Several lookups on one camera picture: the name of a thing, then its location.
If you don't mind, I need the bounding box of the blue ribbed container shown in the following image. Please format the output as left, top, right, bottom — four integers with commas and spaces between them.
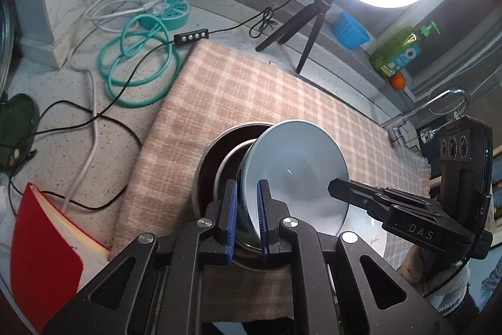
333, 11, 371, 51

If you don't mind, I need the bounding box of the beige checked cloth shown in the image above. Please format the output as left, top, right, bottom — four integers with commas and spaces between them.
112, 42, 432, 322

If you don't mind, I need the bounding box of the person's right forearm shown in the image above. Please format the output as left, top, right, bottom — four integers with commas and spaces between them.
396, 245, 502, 316

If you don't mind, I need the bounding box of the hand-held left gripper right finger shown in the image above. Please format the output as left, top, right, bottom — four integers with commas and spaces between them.
256, 179, 456, 335

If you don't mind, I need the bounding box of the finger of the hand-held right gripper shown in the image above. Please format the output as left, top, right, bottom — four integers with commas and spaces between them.
328, 178, 398, 223
371, 186, 442, 208

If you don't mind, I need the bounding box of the red cover notebook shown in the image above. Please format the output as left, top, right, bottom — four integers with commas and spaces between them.
10, 182, 112, 333

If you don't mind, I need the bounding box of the green dish soap bottle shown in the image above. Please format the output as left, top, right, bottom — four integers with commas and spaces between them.
369, 20, 441, 78

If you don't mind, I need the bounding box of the large white oval plate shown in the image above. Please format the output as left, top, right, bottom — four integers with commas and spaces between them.
333, 203, 388, 269

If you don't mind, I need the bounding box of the black inline remote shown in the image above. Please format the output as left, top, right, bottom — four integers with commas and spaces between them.
174, 29, 208, 45

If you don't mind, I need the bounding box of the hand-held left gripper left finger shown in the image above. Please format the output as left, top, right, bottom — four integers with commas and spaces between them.
41, 180, 239, 335

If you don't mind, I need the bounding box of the black tripod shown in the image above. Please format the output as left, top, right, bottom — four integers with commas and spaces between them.
256, 0, 338, 74

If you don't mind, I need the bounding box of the pale green ceramic bowl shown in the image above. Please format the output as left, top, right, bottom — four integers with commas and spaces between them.
238, 118, 350, 247

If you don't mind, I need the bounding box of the red pot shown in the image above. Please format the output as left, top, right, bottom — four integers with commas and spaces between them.
192, 122, 291, 271

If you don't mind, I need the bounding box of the stainless steel bowl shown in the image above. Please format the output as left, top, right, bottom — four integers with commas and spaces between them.
214, 139, 284, 261

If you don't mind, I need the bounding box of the chrome faucet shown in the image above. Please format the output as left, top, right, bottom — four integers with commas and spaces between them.
382, 86, 470, 147

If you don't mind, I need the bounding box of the teal coiled cable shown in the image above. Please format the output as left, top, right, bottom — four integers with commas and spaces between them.
97, 0, 259, 108

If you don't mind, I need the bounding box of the dark green dish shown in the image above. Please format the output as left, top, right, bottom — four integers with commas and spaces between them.
0, 94, 40, 169

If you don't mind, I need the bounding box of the teal round power hub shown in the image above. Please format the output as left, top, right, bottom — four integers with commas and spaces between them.
139, 0, 191, 30

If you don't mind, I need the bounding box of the thin black cable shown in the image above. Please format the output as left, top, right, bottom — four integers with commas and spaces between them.
8, 0, 334, 211

